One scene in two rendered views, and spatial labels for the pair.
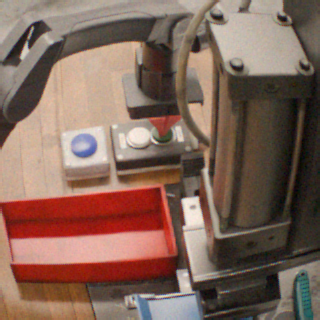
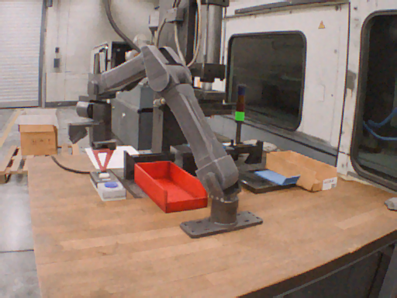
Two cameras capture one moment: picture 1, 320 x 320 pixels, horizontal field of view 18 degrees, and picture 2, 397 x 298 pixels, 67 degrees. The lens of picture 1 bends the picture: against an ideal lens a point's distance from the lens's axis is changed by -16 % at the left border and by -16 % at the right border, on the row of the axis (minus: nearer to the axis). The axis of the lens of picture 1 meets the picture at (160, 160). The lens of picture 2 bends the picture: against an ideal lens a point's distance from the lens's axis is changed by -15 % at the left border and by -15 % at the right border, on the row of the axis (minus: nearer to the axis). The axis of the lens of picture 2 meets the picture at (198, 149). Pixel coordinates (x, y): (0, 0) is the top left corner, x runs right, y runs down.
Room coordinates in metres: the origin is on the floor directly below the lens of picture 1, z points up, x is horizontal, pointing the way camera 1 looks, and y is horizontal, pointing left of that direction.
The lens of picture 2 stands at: (1.03, 1.02, 1.27)
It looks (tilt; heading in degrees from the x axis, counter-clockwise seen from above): 14 degrees down; 251
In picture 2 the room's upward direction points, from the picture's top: 3 degrees clockwise
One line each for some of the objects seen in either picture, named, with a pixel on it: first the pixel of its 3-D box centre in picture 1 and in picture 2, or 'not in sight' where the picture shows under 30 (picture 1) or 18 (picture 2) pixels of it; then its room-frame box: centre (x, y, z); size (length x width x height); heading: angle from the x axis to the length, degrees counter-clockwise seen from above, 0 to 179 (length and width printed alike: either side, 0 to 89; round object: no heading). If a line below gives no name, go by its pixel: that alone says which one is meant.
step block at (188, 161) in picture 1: (195, 193); (133, 164); (0.88, -0.05, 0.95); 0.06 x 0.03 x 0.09; 10
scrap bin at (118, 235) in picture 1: (79, 240); (167, 184); (0.80, 0.11, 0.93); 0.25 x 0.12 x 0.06; 100
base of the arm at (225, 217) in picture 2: not in sight; (224, 210); (0.72, 0.33, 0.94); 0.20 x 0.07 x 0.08; 10
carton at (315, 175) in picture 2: not in sight; (300, 171); (0.32, 0.06, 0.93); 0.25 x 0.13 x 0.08; 100
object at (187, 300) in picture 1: (196, 310); not in sight; (0.64, -0.05, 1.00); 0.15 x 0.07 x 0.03; 100
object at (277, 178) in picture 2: not in sight; (277, 174); (0.43, 0.09, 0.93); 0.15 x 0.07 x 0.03; 103
